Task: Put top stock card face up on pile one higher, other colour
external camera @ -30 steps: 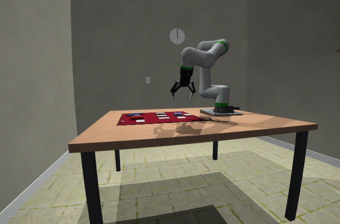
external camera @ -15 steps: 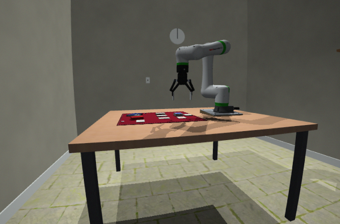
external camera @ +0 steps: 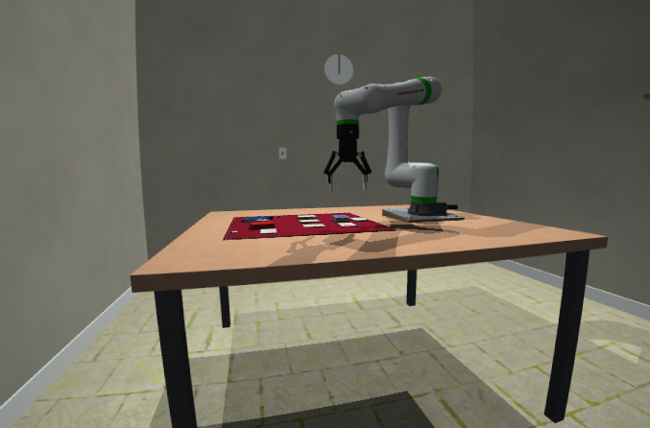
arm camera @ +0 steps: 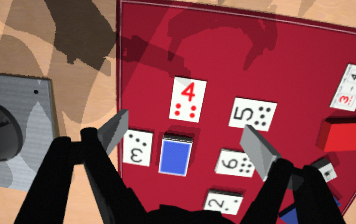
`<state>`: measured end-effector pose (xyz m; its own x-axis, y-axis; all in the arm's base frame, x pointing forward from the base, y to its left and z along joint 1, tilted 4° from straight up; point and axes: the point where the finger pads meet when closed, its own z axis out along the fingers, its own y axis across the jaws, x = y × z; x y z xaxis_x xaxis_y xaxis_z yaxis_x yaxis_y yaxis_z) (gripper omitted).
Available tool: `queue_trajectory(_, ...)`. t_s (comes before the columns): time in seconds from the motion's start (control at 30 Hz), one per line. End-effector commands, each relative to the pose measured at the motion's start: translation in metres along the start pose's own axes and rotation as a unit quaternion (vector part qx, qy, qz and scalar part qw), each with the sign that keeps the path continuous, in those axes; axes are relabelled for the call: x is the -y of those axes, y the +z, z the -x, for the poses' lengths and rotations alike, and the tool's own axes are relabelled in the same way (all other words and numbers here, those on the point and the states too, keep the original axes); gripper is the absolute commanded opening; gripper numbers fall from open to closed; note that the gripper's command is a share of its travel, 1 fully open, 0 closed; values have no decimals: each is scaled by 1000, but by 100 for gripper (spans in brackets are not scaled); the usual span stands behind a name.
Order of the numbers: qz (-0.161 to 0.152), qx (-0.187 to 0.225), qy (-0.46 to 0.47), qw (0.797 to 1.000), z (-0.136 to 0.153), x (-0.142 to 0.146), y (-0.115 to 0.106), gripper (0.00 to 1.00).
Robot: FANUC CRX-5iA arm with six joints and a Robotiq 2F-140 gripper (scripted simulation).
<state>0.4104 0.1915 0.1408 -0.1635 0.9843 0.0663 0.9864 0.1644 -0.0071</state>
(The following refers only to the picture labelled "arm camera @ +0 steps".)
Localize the blue-backed playing card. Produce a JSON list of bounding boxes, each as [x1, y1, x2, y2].
[[158, 138, 192, 176]]

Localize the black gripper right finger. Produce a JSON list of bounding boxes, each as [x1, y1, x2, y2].
[[239, 124, 346, 224]]

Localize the blue notebook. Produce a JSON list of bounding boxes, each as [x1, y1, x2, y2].
[[278, 196, 341, 224]]

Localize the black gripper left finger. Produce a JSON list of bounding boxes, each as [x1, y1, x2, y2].
[[13, 109, 154, 224]]

